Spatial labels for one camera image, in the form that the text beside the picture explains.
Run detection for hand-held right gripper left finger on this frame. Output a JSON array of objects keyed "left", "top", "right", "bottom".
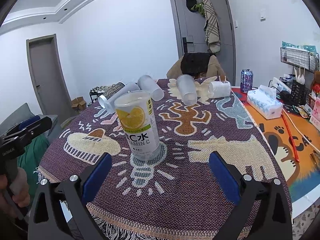
[{"left": 28, "top": 152, "right": 113, "bottom": 240}]

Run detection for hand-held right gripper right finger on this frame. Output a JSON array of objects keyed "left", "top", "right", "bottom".
[{"left": 209, "top": 151, "right": 293, "bottom": 240}]

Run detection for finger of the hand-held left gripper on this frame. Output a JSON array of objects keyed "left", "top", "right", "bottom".
[
  {"left": 10, "top": 115, "right": 42, "bottom": 133},
  {"left": 5, "top": 117, "right": 53, "bottom": 144}
]

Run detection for lemon print clear cup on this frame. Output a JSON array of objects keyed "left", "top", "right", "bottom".
[{"left": 114, "top": 92, "right": 160, "bottom": 161}]

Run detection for dark label plastic cup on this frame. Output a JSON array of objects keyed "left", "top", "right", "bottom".
[{"left": 98, "top": 82, "right": 127, "bottom": 108}]

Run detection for white label clear cup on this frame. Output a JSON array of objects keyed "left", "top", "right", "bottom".
[{"left": 200, "top": 81, "right": 232, "bottom": 98}]

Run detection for frosted plastic cup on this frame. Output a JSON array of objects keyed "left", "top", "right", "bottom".
[
  {"left": 105, "top": 82, "right": 141, "bottom": 114},
  {"left": 137, "top": 75, "right": 165, "bottom": 102},
  {"left": 176, "top": 74, "right": 198, "bottom": 105}
]

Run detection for person's left hand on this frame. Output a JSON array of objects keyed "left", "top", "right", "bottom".
[{"left": 0, "top": 174, "right": 31, "bottom": 217}]

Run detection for grey sofa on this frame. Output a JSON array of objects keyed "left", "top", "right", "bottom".
[{"left": 0, "top": 102, "right": 58, "bottom": 140}]

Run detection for green cloth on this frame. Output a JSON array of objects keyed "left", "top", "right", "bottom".
[{"left": 17, "top": 135, "right": 50, "bottom": 180}]

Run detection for purple printed blanket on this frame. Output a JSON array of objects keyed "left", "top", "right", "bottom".
[{"left": 37, "top": 77, "right": 293, "bottom": 240}]

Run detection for plain grey door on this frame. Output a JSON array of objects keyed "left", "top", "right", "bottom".
[{"left": 26, "top": 36, "right": 73, "bottom": 120}]

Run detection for cardboard box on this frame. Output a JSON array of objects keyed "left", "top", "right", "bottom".
[{"left": 71, "top": 97, "right": 87, "bottom": 109}]

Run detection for orange cat print mat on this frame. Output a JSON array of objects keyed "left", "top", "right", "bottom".
[{"left": 231, "top": 86, "right": 320, "bottom": 203}]

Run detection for shoe rack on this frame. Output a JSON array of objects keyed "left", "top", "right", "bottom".
[{"left": 89, "top": 85, "right": 118, "bottom": 104}]

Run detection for red stick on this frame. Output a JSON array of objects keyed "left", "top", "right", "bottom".
[{"left": 281, "top": 111, "right": 300, "bottom": 163}]

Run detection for white tissue pack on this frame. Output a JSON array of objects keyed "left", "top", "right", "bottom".
[{"left": 247, "top": 85, "right": 284, "bottom": 120}]

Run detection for white stick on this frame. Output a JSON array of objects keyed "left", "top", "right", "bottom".
[{"left": 285, "top": 110, "right": 320, "bottom": 153}]

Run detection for purple drink can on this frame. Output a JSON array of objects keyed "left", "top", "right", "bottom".
[{"left": 240, "top": 69, "right": 254, "bottom": 93}]

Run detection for snack packets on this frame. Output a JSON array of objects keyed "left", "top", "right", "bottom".
[{"left": 292, "top": 105, "right": 312, "bottom": 118}]

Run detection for white power strip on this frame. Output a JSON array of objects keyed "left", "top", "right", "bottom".
[{"left": 269, "top": 77, "right": 283, "bottom": 90}]

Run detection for pink card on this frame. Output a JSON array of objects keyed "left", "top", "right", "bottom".
[{"left": 310, "top": 97, "right": 320, "bottom": 125}]

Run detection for black cloth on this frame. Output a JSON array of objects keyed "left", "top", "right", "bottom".
[{"left": 180, "top": 52, "right": 212, "bottom": 77}]

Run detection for white plastic spoons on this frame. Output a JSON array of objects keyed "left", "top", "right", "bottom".
[{"left": 295, "top": 67, "right": 306, "bottom": 84}]

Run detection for brown plush toy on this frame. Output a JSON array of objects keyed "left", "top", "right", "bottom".
[{"left": 311, "top": 70, "right": 320, "bottom": 93}]

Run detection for teal packet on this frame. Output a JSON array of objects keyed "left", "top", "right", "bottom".
[{"left": 282, "top": 41, "right": 318, "bottom": 55}]

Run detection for plaid scarf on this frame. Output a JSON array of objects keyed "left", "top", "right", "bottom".
[{"left": 201, "top": 0, "right": 220, "bottom": 53}]

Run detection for black wire desk rack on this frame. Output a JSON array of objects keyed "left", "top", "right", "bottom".
[{"left": 279, "top": 77, "right": 314, "bottom": 105}]

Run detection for black wire wall basket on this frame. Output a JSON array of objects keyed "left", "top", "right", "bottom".
[{"left": 280, "top": 47, "right": 320, "bottom": 72}]

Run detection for grey door with handle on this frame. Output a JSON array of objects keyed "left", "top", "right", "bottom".
[{"left": 167, "top": 0, "right": 237, "bottom": 85}]

